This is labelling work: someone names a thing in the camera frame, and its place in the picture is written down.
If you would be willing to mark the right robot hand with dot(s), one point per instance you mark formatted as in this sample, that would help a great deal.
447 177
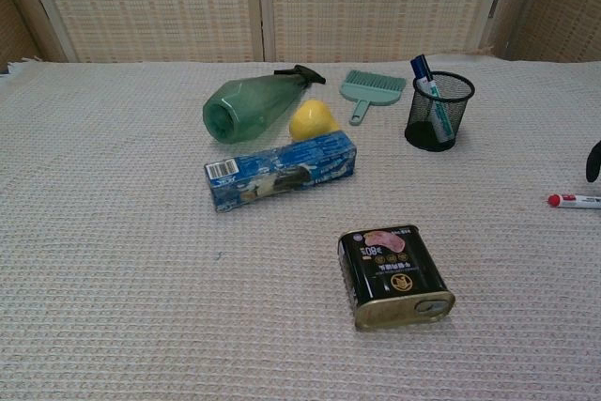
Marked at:
594 164

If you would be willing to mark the red capped marker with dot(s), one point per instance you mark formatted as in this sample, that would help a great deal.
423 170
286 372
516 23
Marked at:
577 201

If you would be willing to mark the black capped marker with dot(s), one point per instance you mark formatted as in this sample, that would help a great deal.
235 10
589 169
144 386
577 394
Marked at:
442 121

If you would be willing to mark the black mesh pen holder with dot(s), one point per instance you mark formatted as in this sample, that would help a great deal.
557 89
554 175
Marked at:
422 131

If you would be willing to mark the woven bamboo screen panel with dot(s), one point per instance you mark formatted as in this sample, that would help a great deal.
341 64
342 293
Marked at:
375 2
559 6
150 2
19 20

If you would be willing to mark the metal screen hinge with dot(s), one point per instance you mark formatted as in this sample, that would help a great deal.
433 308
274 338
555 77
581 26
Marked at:
493 6

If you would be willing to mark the blue capped marker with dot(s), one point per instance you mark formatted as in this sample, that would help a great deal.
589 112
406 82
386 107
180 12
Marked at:
426 63

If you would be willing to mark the black luncheon meat can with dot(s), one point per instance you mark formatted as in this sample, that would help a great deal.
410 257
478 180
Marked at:
394 269

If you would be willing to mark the mint green hand brush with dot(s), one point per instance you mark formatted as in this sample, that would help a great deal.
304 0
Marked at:
373 88

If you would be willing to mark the yellow lemon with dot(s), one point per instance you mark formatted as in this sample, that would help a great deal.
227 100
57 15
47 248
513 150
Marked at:
310 121

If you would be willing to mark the blue printed carton box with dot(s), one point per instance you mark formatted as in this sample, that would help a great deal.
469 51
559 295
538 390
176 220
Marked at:
282 171

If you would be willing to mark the green plastic spray bottle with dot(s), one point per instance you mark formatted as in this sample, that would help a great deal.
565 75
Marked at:
249 105

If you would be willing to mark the beige woven tablecloth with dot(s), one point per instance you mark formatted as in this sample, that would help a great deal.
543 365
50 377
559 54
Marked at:
141 279

